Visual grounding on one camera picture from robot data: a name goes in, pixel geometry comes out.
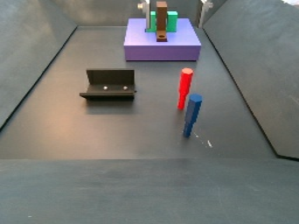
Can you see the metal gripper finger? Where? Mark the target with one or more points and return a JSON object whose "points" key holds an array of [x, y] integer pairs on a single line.
{"points": [[144, 6], [205, 6]]}

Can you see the blue peg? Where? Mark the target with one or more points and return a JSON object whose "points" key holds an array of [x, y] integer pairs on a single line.
{"points": [[190, 113]]}

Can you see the purple base board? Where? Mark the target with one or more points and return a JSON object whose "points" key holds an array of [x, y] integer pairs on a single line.
{"points": [[181, 47]]}

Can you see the brown L-shaped block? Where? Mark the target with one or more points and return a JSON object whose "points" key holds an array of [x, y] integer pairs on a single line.
{"points": [[160, 21]]}

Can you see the green block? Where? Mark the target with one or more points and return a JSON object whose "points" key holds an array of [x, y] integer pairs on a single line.
{"points": [[169, 23]]}

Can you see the red peg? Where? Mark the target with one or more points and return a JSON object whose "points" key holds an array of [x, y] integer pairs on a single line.
{"points": [[185, 80]]}

